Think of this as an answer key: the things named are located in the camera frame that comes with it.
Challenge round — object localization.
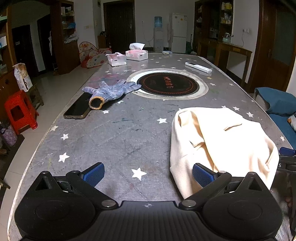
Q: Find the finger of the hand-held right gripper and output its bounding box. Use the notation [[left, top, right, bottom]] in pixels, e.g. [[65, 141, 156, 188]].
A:
[[279, 147, 296, 156]]

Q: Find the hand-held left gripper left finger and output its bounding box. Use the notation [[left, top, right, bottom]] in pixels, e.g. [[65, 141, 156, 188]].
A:
[[35, 162, 117, 210]]

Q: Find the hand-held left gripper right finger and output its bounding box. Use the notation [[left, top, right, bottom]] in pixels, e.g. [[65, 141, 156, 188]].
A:
[[179, 163, 270, 210]]

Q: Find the cream garment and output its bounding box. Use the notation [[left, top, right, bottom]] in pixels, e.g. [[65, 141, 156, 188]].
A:
[[169, 107, 280, 199]]

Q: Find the grey star-printed table cover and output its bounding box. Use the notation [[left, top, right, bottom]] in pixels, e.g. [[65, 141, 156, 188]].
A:
[[7, 52, 294, 241]]

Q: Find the blue upholstered chair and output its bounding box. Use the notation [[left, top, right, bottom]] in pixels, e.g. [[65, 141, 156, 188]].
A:
[[253, 87, 296, 150]]

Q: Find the black smartphone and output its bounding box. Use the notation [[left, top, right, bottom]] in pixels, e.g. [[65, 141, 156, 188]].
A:
[[63, 92, 93, 120]]

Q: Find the blue knit glove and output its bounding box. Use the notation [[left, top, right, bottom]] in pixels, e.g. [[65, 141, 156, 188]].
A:
[[83, 79, 142, 110]]

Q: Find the purple patterned bag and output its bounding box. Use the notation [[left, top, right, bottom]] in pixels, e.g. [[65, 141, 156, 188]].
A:
[[0, 120, 18, 146]]

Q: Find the wooden door with glass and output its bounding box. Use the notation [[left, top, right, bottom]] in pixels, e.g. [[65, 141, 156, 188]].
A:
[[246, 0, 296, 93]]

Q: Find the wooden stool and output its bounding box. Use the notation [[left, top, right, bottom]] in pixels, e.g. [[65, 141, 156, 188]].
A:
[[28, 83, 44, 109]]

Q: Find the round built-in induction cooktop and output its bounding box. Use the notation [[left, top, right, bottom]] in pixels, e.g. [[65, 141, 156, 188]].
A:
[[126, 69, 209, 100]]

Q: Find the red plastic stool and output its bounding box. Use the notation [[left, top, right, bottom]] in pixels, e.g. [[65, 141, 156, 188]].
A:
[[4, 90, 39, 135]]

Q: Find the white remote control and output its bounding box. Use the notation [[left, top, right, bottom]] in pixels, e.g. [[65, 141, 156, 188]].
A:
[[185, 62, 213, 74]]

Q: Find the white tissue pack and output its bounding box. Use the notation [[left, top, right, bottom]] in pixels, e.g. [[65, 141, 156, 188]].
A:
[[105, 52, 127, 67]]

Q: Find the spotted play tent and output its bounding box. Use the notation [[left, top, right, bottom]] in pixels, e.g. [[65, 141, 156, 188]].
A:
[[78, 41, 112, 68]]

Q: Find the wooden side table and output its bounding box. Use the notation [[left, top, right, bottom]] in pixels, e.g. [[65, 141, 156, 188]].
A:
[[196, 38, 253, 81]]

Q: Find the wooden shelf cabinet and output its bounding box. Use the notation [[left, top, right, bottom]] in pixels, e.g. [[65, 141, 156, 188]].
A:
[[50, 0, 81, 75]]

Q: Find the printed paper bag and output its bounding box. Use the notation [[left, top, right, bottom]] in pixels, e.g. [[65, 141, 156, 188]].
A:
[[13, 63, 33, 92]]

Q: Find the wooden cupboard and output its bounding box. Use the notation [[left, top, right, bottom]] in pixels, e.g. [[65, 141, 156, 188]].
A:
[[0, 7, 19, 121]]

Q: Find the pink and white tissue box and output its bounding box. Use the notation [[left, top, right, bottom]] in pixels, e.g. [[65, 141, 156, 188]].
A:
[[125, 43, 148, 61]]

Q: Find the green broom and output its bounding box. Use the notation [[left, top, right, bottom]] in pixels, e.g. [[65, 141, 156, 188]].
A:
[[186, 34, 197, 55]]

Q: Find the white water dispenser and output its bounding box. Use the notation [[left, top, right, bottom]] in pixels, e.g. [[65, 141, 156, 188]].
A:
[[153, 28, 165, 53]]

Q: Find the white refrigerator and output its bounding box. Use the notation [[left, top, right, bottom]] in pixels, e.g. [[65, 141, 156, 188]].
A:
[[169, 13, 188, 54]]

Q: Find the wooden display cabinet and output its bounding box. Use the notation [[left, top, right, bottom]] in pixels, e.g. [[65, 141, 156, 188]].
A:
[[194, 0, 234, 56]]

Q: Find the dark wooden door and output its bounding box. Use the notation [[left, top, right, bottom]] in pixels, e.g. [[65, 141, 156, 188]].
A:
[[103, 0, 136, 53]]

